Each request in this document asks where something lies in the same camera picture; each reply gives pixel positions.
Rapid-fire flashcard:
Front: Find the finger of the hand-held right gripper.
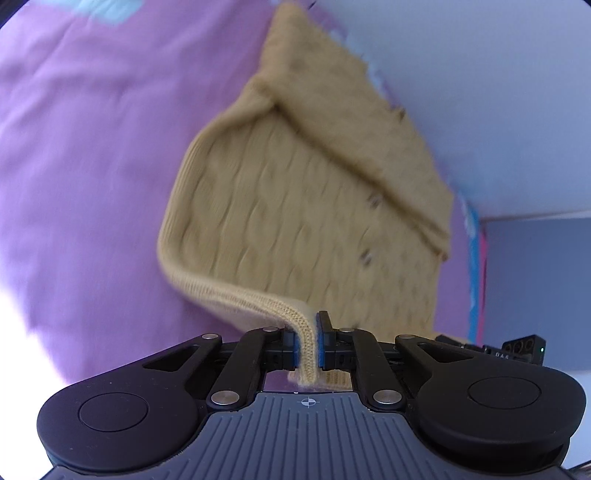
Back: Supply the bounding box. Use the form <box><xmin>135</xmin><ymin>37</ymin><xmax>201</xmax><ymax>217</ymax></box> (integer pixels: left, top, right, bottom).
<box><xmin>434</xmin><ymin>334</ymin><xmax>482</xmax><ymax>352</ymax></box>

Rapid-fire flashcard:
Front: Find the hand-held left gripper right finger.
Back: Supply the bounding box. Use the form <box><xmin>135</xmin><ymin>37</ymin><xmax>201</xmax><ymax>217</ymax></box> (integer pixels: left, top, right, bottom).
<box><xmin>315</xmin><ymin>311</ymin><xmax>463</xmax><ymax>413</ymax></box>

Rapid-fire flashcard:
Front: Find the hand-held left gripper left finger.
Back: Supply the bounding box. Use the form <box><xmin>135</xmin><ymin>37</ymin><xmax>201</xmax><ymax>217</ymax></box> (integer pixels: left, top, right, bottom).
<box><xmin>142</xmin><ymin>325</ymin><xmax>299</xmax><ymax>413</ymax></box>

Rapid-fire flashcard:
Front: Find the yellow cable-knit cardigan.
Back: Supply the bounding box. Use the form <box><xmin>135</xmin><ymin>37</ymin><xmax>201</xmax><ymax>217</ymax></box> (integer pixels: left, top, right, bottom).
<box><xmin>157</xmin><ymin>2</ymin><xmax>456</xmax><ymax>393</ymax></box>

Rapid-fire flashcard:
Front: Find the pink floral bed sheet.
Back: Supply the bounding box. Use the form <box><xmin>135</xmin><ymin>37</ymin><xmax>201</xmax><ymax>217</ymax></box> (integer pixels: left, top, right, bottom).
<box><xmin>0</xmin><ymin>0</ymin><xmax>490</xmax><ymax>386</ymax></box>

